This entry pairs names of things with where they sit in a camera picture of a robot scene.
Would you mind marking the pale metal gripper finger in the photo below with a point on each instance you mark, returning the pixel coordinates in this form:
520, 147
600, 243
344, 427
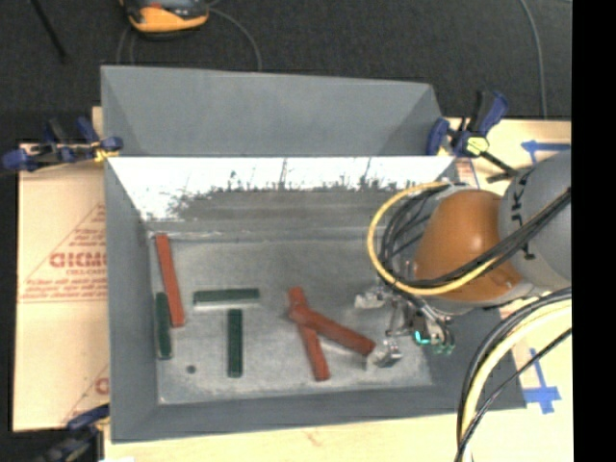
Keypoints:
388, 352
369, 300

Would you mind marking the red-brown flat block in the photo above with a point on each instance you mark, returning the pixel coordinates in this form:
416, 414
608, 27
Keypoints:
337, 331
169, 277
315, 354

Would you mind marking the dark green flat block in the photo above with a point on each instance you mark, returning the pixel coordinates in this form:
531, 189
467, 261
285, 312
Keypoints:
163, 327
235, 343
226, 296

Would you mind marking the grey metal bin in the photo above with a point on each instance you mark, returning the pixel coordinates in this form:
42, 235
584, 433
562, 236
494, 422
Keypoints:
269, 128

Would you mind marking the brown cardboard board, red print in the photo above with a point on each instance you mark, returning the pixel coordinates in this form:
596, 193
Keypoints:
58, 315

